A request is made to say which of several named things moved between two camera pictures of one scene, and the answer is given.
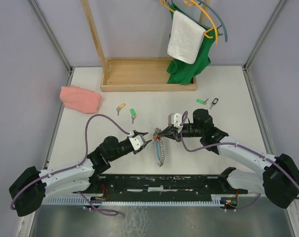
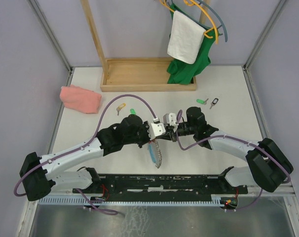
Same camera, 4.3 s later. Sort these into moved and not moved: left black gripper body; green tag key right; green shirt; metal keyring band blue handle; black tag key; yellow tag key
Moved: left black gripper body; metal keyring band blue handle
Not moved: black tag key; yellow tag key; green shirt; green tag key right
